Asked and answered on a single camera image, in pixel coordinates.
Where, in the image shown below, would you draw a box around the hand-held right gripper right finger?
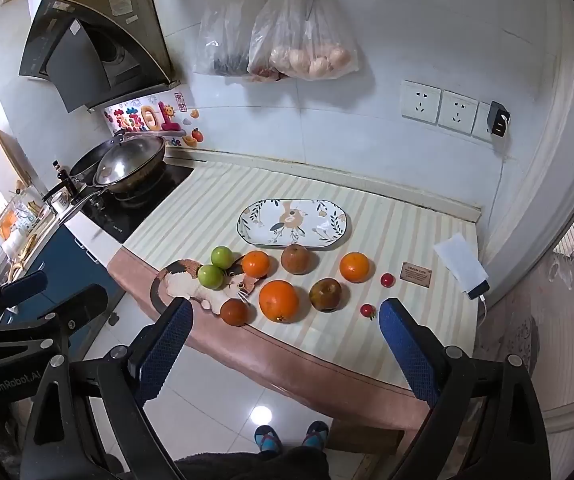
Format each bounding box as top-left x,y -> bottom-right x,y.
378,297 -> 552,480

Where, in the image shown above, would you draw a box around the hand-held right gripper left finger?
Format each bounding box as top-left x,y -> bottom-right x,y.
19,297 -> 195,480

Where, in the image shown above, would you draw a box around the white wall socket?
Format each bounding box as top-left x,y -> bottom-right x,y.
399,80 -> 442,126
472,102 -> 498,141
438,89 -> 480,135

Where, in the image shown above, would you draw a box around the blue slipper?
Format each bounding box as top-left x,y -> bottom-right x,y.
254,425 -> 282,453
301,421 -> 329,450

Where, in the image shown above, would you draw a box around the clear bag of eggs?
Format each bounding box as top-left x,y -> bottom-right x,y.
248,0 -> 365,82

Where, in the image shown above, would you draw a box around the reddish brown round fruit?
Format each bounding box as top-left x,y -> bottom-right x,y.
220,298 -> 250,327

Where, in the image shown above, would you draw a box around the dark sauce bottle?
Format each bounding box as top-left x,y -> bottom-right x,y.
53,160 -> 80,196

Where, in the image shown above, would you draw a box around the white charging cable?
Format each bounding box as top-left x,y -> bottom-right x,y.
476,135 -> 512,331

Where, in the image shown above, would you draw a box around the black induction cooktop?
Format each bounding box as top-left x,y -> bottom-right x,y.
81,162 -> 195,243

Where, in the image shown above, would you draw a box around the blue cabinet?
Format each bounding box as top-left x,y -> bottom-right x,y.
0,220 -> 128,331

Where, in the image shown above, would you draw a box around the person's dark clothing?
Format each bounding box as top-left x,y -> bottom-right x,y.
174,445 -> 330,480

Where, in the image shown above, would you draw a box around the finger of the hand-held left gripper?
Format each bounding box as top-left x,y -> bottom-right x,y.
42,283 -> 111,333
0,270 -> 49,308

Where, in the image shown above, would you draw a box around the white power bank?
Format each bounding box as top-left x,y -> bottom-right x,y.
433,232 -> 491,301

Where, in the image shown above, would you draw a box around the black range hood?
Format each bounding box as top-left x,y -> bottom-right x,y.
18,0 -> 182,113

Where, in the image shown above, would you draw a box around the black frying pan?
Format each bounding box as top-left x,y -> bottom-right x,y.
42,141 -> 118,201

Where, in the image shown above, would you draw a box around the large orange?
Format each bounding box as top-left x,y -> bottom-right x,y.
259,280 -> 300,324

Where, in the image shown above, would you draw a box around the wooden table base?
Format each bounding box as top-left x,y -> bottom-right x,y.
327,420 -> 405,456

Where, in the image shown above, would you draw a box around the wooden cutting board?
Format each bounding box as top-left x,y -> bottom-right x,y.
0,127 -> 35,193

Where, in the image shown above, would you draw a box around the steel wok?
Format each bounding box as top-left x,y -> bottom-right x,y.
57,135 -> 166,223

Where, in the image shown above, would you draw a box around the cat shaped mat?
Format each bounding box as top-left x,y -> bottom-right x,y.
150,255 -> 262,316

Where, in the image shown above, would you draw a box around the clear bag with dark contents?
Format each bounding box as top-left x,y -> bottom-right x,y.
194,0 -> 268,77

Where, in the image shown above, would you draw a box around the green apple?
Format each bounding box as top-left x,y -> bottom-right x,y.
197,264 -> 226,290
211,246 -> 234,270

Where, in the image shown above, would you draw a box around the floral oval plate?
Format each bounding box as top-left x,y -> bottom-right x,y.
237,199 -> 354,251

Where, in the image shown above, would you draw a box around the glass pan lid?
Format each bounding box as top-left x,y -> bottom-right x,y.
93,136 -> 165,187

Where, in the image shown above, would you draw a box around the cluttered dish rack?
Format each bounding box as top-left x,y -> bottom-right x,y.
0,180 -> 58,281

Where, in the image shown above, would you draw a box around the black plug adapter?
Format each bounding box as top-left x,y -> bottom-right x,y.
486,101 -> 512,138

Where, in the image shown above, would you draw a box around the striped tablecloth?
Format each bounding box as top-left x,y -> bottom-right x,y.
108,162 -> 482,431

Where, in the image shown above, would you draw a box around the brown cloth label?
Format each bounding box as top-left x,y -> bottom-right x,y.
400,261 -> 434,286

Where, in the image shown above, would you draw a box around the colourful wall stickers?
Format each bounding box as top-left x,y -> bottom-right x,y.
103,92 -> 202,148

